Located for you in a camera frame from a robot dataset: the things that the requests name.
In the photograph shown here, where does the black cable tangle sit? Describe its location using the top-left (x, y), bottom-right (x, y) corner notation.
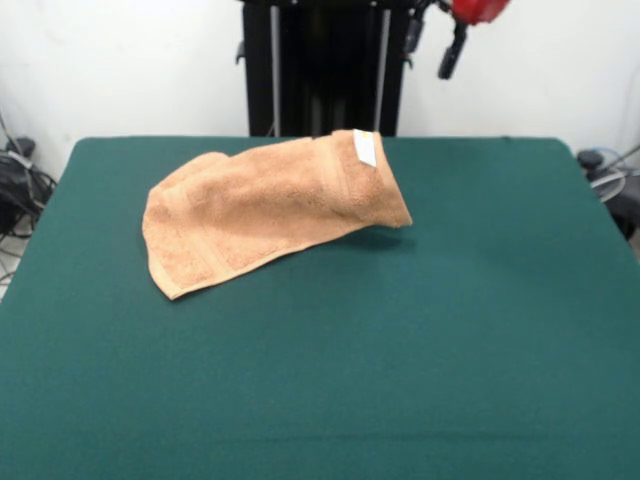
top-left (0, 149), bottom-right (59, 241)

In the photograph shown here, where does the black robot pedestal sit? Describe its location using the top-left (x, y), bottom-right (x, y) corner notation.
top-left (233, 0), bottom-right (416, 138)

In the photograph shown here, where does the orange terry towel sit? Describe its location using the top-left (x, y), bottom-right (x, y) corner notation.
top-left (139, 128), bottom-right (414, 302)

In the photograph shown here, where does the dark green table cloth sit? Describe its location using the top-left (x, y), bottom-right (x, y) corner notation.
top-left (0, 135), bottom-right (640, 480)

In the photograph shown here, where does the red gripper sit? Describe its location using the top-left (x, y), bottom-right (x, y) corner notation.
top-left (403, 0), bottom-right (514, 81)

